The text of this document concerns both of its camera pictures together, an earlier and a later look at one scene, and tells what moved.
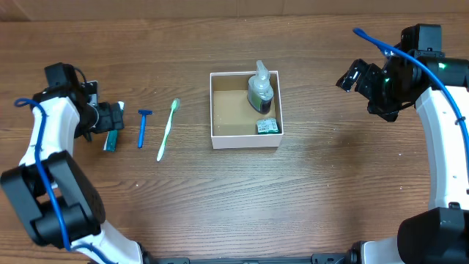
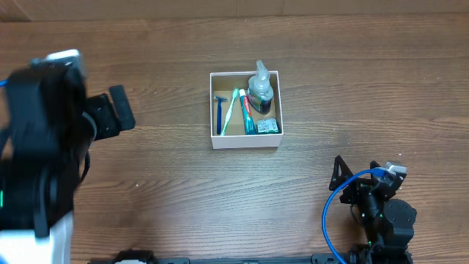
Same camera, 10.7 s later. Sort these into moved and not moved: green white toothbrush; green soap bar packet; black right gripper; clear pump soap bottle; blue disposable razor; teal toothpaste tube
Moved: teal toothpaste tube; black right gripper; blue disposable razor; green white toothbrush
Not moved: clear pump soap bottle; green soap bar packet
